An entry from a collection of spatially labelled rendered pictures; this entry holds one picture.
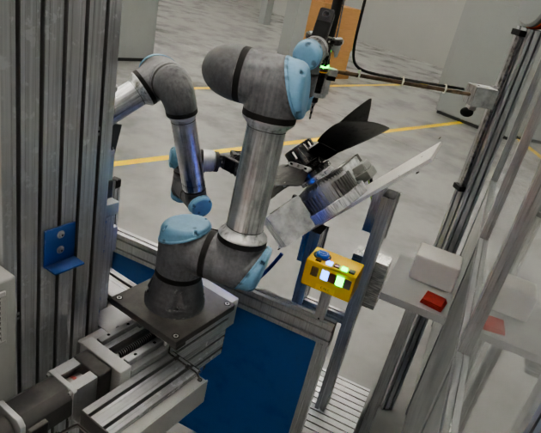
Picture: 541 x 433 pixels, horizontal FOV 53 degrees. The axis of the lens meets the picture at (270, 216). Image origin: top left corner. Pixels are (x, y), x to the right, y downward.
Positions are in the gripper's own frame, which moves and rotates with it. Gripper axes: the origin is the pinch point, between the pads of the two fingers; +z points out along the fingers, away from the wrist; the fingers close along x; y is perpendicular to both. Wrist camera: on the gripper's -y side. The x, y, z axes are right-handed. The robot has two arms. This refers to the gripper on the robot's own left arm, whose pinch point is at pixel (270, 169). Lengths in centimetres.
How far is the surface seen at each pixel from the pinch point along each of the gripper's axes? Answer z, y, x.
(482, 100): 72, -6, -36
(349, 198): 28.6, -8.1, 5.1
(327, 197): 22.3, -3.8, 7.0
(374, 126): 29.8, -11.9, -22.2
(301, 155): 13.1, 6.9, -4.5
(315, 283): 7.8, -42.6, 22.0
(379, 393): 62, -12, 89
